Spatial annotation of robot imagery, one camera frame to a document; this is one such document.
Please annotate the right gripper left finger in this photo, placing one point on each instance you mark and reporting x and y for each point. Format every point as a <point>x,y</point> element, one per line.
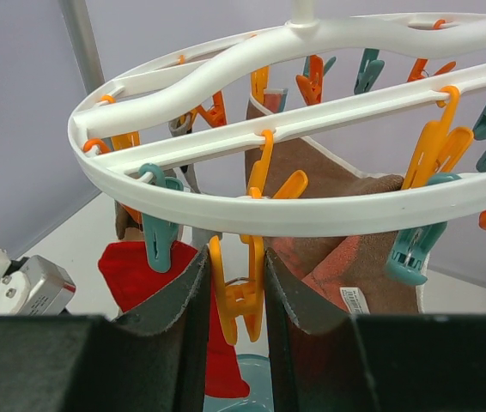
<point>152,358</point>

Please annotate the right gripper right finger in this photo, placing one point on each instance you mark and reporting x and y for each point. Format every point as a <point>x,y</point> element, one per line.
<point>325,359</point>

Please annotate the yellow clothes peg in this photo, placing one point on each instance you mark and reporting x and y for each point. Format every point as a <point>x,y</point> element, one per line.
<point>244,300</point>

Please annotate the white round clip hanger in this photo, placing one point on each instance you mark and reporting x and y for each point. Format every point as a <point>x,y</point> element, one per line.
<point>171,86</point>

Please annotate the teal plastic basin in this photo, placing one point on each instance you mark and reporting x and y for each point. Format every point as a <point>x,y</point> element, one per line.
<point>255,370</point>

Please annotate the white silver clothes rack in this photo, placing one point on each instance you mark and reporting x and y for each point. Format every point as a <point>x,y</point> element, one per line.
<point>80,31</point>

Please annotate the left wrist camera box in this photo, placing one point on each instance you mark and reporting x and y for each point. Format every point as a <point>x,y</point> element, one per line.
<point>33,286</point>

